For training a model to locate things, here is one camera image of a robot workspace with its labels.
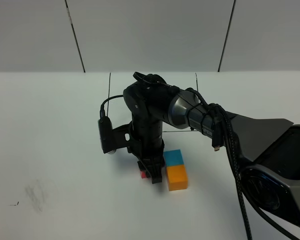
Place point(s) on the red cube block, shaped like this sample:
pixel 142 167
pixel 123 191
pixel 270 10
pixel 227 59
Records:
pixel 145 174

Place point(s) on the blue cube block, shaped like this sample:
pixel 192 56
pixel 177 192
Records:
pixel 173 158

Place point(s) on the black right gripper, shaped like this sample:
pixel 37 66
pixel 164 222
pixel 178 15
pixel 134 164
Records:
pixel 149 153

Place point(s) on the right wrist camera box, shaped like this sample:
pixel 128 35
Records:
pixel 112 139

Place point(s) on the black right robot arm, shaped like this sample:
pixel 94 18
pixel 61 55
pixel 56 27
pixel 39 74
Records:
pixel 264 154

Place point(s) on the orange cube block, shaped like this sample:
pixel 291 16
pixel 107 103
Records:
pixel 177 178

